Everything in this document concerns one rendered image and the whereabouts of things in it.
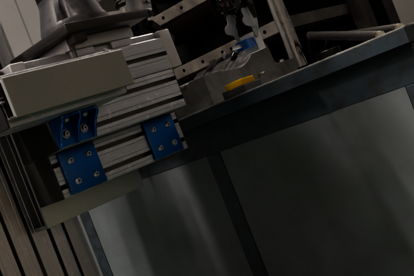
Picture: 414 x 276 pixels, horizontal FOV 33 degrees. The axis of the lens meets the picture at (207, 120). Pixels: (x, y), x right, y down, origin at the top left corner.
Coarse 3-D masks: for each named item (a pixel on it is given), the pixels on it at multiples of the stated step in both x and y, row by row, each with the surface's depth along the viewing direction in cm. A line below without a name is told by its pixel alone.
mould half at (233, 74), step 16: (224, 64) 225; (240, 64) 216; (256, 64) 217; (272, 64) 224; (288, 64) 231; (208, 80) 197; (224, 80) 203; (272, 80) 221; (192, 96) 200; (208, 96) 196; (176, 112) 205; (192, 112) 201
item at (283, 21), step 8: (272, 0) 262; (280, 0) 262; (152, 8) 388; (272, 8) 263; (280, 8) 262; (152, 16) 388; (272, 16) 265; (280, 16) 262; (288, 16) 263; (280, 24) 262; (288, 24) 262; (280, 32) 263; (288, 32) 262; (288, 40) 262; (296, 40) 262; (288, 48) 263; (296, 48) 262; (288, 56) 265; (296, 56) 262; (304, 56) 263; (296, 64) 262; (304, 64) 262
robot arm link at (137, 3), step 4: (128, 0) 206; (132, 0) 205; (136, 0) 205; (140, 0) 205; (144, 0) 206; (148, 0) 206; (128, 4) 206; (132, 4) 205; (136, 4) 205; (140, 4) 205; (144, 4) 205; (148, 4) 207; (128, 8) 206; (132, 8) 205; (136, 8) 205; (140, 8) 205; (144, 8) 205; (148, 8) 206
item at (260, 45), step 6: (246, 36) 200; (252, 36) 199; (258, 36) 200; (240, 42) 197; (246, 42) 195; (252, 42) 197; (258, 42) 199; (234, 48) 193; (240, 48) 196; (246, 48) 196; (252, 48) 200; (258, 48) 198; (246, 54) 201
